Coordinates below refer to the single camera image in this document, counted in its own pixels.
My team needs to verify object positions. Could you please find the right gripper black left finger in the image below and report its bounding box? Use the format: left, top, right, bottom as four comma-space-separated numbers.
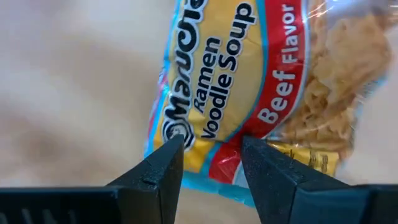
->
107, 134, 185, 224

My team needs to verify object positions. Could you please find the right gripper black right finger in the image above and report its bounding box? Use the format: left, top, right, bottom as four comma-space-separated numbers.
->
241, 135, 348, 224

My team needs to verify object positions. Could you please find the blue-edged Maruchan ramen packet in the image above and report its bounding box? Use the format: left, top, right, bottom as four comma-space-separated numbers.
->
144, 0, 392, 208

